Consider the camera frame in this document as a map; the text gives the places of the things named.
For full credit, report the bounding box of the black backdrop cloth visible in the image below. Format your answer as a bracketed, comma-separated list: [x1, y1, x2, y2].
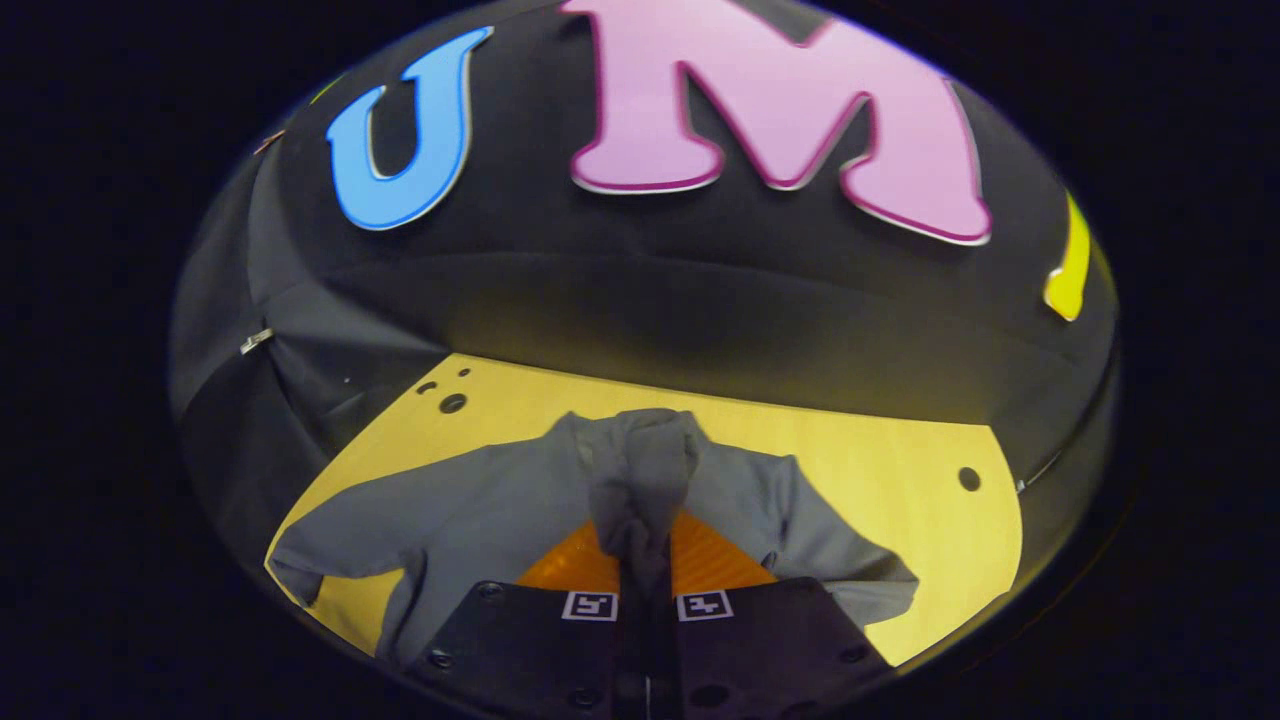
[168, 0, 1123, 641]

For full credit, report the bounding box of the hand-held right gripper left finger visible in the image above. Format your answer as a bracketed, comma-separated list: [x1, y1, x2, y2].
[405, 518, 649, 720]

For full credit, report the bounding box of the dark grey shirt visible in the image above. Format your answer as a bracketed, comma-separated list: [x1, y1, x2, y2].
[265, 408, 919, 666]

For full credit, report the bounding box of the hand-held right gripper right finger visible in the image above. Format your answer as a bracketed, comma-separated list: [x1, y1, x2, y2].
[648, 510, 893, 720]

